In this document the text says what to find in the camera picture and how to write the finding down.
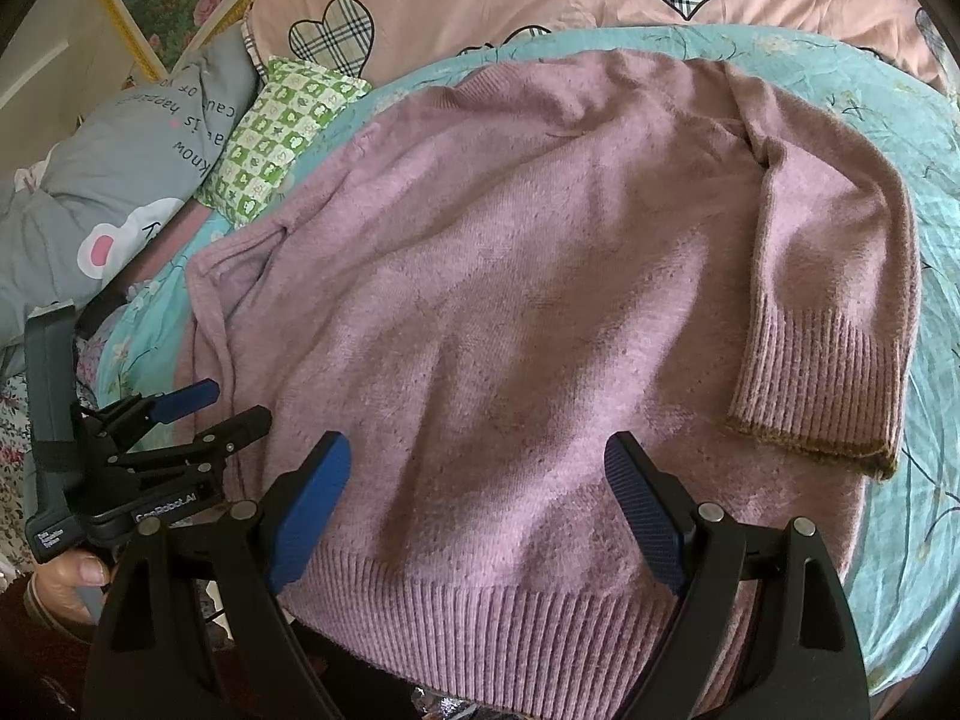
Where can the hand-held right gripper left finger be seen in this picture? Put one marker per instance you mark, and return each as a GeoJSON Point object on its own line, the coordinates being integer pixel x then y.
{"type": "Point", "coordinates": [315, 499]}

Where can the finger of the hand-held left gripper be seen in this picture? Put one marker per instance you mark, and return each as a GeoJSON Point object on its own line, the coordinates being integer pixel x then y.
{"type": "Point", "coordinates": [187, 397]}
{"type": "Point", "coordinates": [232, 429]}

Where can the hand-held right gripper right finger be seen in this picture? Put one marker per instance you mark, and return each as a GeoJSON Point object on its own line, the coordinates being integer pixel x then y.
{"type": "Point", "coordinates": [637, 499]}

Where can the pink knitted sweater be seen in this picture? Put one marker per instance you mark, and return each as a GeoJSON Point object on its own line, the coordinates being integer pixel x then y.
{"type": "Point", "coordinates": [510, 277]}

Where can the person's left forearm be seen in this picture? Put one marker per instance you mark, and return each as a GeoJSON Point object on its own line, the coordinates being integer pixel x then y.
{"type": "Point", "coordinates": [37, 645]}

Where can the person's left hand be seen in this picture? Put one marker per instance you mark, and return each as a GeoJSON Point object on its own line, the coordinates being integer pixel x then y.
{"type": "Point", "coordinates": [71, 581]}

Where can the grey printed pillow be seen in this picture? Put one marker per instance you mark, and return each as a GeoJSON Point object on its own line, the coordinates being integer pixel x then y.
{"type": "Point", "coordinates": [112, 165]}

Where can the green checked pillow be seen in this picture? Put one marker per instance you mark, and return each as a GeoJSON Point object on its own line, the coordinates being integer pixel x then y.
{"type": "Point", "coordinates": [277, 135]}

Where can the teal floral bedsheet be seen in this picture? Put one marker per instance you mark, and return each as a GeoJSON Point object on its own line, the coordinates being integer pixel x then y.
{"type": "Point", "coordinates": [930, 300]}

